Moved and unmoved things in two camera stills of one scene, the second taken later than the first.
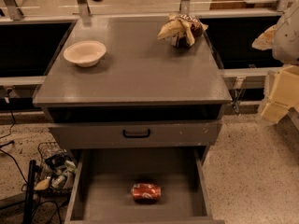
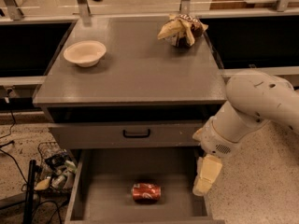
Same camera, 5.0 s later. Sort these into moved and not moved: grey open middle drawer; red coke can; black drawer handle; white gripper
Moved: white gripper
Not moved: grey open middle drawer; black drawer handle; red coke can
